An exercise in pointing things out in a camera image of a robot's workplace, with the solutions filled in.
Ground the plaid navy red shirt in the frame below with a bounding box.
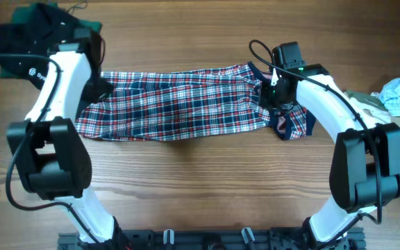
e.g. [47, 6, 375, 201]
[75, 62, 316, 142]

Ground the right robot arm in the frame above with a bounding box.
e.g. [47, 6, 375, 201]
[259, 42, 400, 248]

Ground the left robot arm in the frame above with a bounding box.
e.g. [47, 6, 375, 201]
[6, 28, 120, 249]

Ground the black polo shirt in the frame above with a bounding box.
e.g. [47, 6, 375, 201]
[0, 3, 90, 92]

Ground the cream and tan garment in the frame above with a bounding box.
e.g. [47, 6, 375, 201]
[344, 90, 400, 128]

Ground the green cloth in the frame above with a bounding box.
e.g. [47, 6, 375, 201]
[0, 3, 102, 78]

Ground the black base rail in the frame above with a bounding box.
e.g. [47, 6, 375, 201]
[57, 227, 367, 250]

